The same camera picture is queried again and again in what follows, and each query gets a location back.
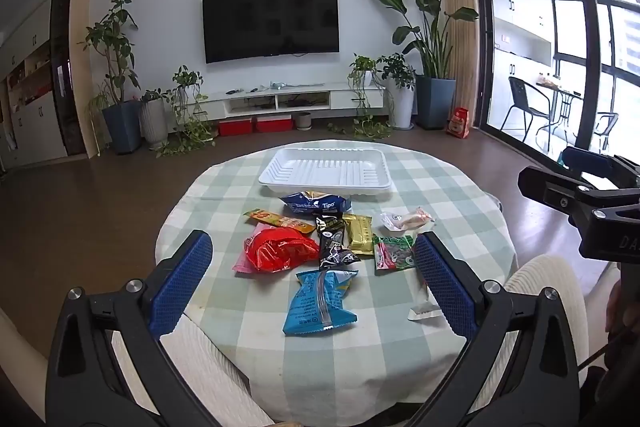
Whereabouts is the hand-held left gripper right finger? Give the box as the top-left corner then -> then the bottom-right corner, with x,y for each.
400,232 -> 582,427

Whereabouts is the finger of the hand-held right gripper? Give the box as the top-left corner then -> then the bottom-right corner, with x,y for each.
518,166 -> 640,229
559,146 -> 640,188

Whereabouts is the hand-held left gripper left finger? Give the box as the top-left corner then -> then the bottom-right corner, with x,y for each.
45,229 -> 236,427

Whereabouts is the white and red stick packet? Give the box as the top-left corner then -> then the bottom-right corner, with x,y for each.
407,276 -> 442,322

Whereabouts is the green seed snack packet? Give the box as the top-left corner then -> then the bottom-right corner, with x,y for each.
372,234 -> 417,274

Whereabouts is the gold foil snack packet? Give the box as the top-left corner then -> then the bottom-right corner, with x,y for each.
342,214 -> 375,254

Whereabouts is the red crinkled snack packet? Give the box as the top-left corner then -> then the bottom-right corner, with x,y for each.
243,227 -> 321,274

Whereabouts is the light blue snack packet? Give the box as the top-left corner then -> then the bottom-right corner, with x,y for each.
282,268 -> 359,336

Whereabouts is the white plastic tray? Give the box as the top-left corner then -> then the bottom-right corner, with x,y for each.
258,148 -> 393,198

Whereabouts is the person's right hand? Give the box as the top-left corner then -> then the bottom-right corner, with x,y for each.
606,278 -> 625,334

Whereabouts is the black balcony chair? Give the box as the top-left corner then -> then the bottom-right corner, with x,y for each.
535,111 -> 621,156
500,76 -> 552,144

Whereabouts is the clear pink snack packet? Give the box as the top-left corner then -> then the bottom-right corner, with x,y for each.
380,206 -> 436,234

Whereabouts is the balcony table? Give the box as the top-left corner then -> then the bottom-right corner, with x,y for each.
536,78 -> 584,148

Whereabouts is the white ribbed chair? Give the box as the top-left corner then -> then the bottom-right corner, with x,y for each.
501,254 -> 590,390
107,311 -> 277,427

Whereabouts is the orange long snack packet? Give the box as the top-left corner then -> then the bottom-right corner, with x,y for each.
243,208 -> 317,236

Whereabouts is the red paper bag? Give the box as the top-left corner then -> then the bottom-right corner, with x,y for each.
446,107 -> 471,139

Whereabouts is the black snack packet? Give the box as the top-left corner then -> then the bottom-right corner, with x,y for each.
314,212 -> 362,270

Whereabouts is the broad-leaf plant in blue pot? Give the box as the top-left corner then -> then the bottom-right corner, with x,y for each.
366,0 -> 481,130

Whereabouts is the dark blue snack packet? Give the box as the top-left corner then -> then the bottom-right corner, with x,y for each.
279,190 -> 354,214

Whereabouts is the trailing vine plant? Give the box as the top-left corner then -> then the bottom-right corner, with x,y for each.
156,65 -> 219,158

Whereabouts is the plant in ribbed grey pot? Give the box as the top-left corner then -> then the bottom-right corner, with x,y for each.
138,89 -> 169,150

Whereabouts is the red storage box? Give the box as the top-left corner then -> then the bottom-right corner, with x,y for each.
255,115 -> 294,134
218,117 -> 254,137

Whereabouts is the leafy tree in blue pot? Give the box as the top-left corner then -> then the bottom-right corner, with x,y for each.
79,0 -> 144,156

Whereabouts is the bushy plant in white pot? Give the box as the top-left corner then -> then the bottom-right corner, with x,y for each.
377,53 -> 417,130

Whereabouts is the beige curtain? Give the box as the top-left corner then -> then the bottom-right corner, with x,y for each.
439,0 -> 482,128

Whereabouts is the white television cabinet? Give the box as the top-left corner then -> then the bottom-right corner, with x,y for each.
199,82 -> 387,124

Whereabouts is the hanging vine in white pot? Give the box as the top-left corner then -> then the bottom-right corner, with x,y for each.
327,54 -> 392,142

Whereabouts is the dark tall cabinet panel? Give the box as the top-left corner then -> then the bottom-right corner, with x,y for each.
49,0 -> 90,158

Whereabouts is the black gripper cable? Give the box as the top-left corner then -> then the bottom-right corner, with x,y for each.
579,326 -> 632,370

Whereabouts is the black sliding door frame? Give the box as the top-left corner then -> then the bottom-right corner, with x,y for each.
469,0 -> 640,170

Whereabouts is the white wall cabinet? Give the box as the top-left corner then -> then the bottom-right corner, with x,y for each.
0,4 -> 71,180

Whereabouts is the wall-mounted black television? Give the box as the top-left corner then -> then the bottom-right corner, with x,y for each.
202,0 -> 340,65

